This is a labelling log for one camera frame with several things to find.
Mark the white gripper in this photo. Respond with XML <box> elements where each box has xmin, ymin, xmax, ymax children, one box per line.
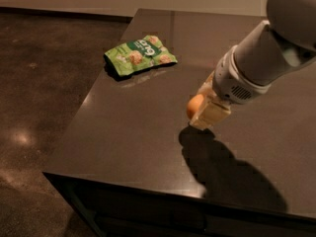
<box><xmin>190</xmin><ymin>45</ymin><xmax>271</xmax><ymax>130</ymax></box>

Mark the orange fruit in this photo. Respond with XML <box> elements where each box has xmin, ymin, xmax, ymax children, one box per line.
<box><xmin>187</xmin><ymin>94</ymin><xmax>204</xmax><ymax>119</ymax></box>

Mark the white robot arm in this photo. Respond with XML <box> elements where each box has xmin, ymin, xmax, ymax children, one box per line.
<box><xmin>187</xmin><ymin>0</ymin><xmax>316</xmax><ymax>130</ymax></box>

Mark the green rice chip bag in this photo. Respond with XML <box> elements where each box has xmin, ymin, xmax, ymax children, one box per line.
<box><xmin>104</xmin><ymin>36</ymin><xmax>178</xmax><ymax>77</ymax></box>

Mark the dark cabinet drawer front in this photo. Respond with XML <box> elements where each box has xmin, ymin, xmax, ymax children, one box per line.
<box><xmin>44</xmin><ymin>172</ymin><xmax>316</xmax><ymax>237</ymax></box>

